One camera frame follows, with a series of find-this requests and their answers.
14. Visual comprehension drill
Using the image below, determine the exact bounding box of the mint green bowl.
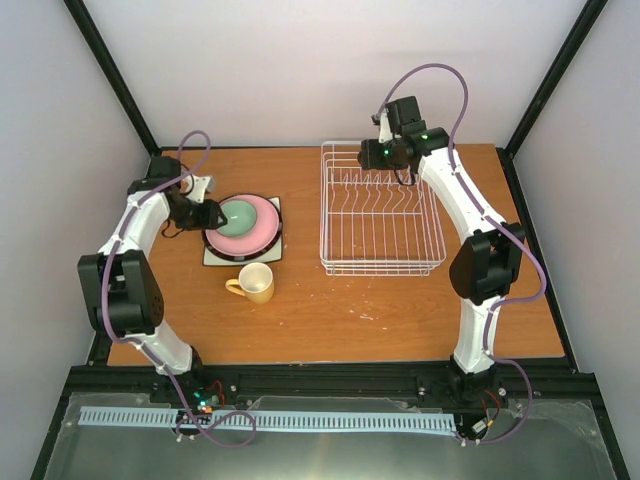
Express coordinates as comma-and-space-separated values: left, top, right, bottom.
217, 198, 257, 238

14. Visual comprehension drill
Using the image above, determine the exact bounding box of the dark striped rim plate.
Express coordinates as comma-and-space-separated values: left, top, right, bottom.
201, 196, 285, 263

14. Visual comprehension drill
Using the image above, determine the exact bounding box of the pink plate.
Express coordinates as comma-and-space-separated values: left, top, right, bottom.
205, 195, 281, 256

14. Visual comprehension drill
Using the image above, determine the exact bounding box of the yellow mug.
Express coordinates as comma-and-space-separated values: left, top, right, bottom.
225, 262, 275, 304

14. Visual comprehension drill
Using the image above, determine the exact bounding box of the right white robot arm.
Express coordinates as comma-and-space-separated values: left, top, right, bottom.
358, 96, 525, 404

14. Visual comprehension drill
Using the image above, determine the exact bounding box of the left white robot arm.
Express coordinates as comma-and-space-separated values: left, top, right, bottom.
77, 156, 227, 403

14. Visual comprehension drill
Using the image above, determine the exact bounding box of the white square plate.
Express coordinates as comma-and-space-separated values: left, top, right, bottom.
201, 196, 285, 267

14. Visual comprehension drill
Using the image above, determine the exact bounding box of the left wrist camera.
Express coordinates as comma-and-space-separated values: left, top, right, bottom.
188, 176, 216, 203

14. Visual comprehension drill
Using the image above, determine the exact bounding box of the white wire dish rack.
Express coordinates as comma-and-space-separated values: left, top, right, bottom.
319, 141, 447, 277

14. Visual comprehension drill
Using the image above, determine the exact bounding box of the light blue cable duct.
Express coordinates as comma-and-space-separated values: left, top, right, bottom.
77, 406, 456, 436

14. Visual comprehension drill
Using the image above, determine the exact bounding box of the black aluminium frame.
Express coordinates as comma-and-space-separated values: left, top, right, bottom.
32, 1, 629, 479

